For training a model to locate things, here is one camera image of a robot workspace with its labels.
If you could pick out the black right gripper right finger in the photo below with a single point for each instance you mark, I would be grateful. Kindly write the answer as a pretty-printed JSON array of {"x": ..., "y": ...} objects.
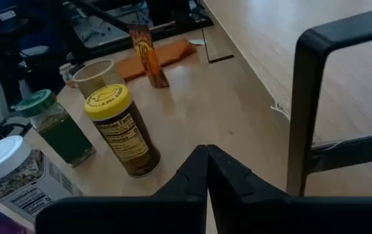
[{"x": 244, "y": 208}]

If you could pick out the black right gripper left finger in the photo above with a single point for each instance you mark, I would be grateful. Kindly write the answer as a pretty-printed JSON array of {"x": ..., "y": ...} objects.
[{"x": 186, "y": 211}]

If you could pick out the yellow lid brown spice jar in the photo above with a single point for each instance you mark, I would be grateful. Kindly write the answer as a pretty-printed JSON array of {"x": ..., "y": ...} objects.
[{"x": 124, "y": 136}]

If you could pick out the green lid oregano jar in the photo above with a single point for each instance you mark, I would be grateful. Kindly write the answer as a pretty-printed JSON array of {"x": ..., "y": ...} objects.
[{"x": 62, "y": 133}]

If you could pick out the orange taco mix packet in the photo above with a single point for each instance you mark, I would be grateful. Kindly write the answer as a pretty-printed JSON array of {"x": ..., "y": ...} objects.
[{"x": 150, "y": 61}]

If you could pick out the brown cardboard canister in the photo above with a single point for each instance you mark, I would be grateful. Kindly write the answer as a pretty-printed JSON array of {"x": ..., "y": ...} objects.
[{"x": 95, "y": 76}]

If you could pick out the white lid bagel seasoning jar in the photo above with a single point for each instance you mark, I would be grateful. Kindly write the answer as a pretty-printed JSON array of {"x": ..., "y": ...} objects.
[{"x": 20, "y": 182}]

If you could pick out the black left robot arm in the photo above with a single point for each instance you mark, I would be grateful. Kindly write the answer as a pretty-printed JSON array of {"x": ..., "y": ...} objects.
[{"x": 7, "y": 58}]

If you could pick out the orange cloth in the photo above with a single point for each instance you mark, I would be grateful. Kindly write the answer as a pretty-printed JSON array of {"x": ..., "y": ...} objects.
[{"x": 173, "y": 53}]

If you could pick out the small clear white lid jar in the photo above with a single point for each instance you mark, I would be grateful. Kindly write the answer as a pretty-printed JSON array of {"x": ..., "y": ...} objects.
[{"x": 66, "y": 73}]

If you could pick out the wooden shelf with black frame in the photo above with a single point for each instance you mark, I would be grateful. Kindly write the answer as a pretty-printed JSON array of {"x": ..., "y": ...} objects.
[{"x": 303, "y": 97}]

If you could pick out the black metal table frame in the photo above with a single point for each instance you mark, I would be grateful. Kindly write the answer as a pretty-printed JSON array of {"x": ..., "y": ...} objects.
[{"x": 186, "y": 25}]

